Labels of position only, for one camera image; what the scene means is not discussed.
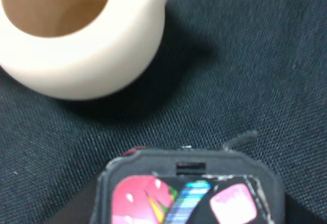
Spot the black table cloth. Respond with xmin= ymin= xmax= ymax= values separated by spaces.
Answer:
xmin=1 ymin=0 xmax=326 ymax=223

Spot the cream ceramic teapot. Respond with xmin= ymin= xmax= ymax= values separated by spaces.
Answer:
xmin=1 ymin=0 xmax=167 ymax=100

